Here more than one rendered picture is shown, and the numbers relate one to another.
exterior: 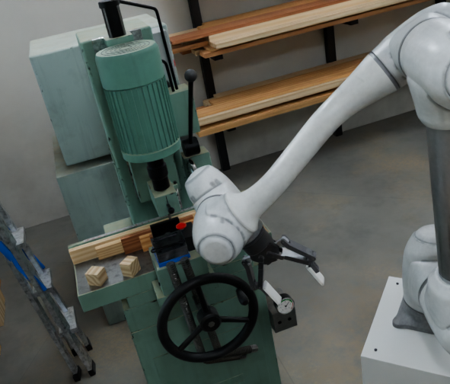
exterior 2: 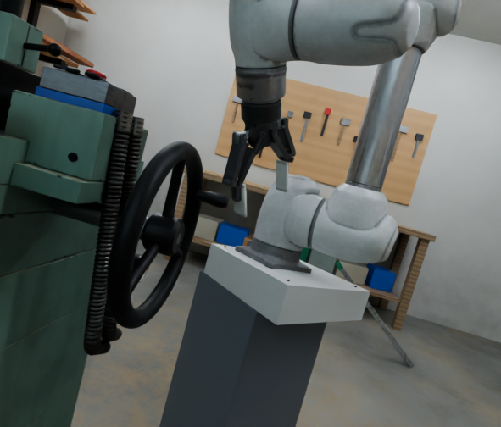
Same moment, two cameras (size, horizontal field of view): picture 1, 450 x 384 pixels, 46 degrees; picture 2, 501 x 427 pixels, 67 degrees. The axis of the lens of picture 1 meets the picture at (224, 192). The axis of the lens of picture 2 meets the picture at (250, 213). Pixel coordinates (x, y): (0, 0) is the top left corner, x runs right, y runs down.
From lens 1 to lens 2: 1.35 m
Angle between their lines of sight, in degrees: 70
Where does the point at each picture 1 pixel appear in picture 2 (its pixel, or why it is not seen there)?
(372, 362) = (295, 290)
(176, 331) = (0, 307)
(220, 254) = (413, 33)
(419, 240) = (297, 178)
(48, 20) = not seen: outside the picture
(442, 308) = (372, 208)
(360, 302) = not seen: hidden behind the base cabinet
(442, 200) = (393, 108)
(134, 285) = not seen: outside the picture
